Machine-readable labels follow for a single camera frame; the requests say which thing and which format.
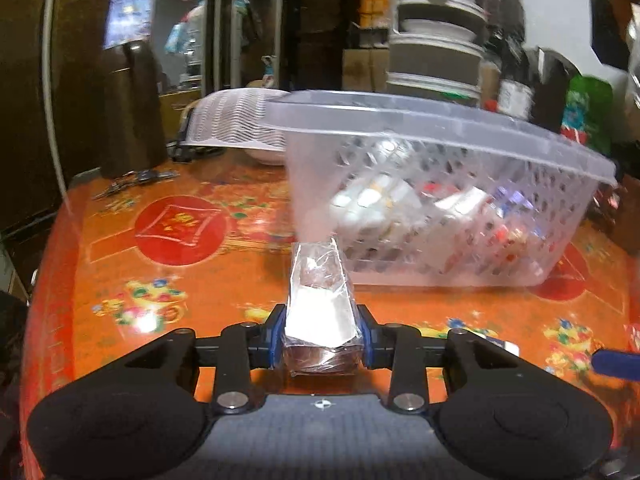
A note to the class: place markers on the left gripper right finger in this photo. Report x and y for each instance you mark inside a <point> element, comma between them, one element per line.
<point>407,354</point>

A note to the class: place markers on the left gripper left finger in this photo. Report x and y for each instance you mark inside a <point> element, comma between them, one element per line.
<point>234,354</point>

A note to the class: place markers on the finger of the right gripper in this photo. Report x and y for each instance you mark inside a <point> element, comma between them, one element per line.
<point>617,364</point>

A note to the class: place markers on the clear plastic basket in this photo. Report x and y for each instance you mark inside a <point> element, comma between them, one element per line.
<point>425,193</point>

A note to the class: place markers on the bunch of keys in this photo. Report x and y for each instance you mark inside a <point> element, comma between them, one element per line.
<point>136,178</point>

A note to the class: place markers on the white mesh food cover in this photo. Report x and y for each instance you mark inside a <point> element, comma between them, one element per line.
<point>233,118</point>

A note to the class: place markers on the brown thermos flask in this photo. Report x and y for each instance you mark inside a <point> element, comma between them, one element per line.
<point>133,138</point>

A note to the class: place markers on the green shopping bag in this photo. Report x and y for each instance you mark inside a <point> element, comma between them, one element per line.
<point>587,105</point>

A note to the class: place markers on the dark bottle white label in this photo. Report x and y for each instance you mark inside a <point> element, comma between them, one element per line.
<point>516,95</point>

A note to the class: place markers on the black bag with funnel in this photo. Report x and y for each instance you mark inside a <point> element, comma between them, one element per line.
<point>550,74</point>

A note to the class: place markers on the dark wooden wardrobe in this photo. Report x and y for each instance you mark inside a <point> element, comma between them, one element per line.
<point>86,84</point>

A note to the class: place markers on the tiered mesh food cabinet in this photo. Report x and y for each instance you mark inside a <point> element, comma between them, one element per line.
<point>435,48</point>

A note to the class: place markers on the blue hanging calendar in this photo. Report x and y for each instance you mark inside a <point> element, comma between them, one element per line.
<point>128,20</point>

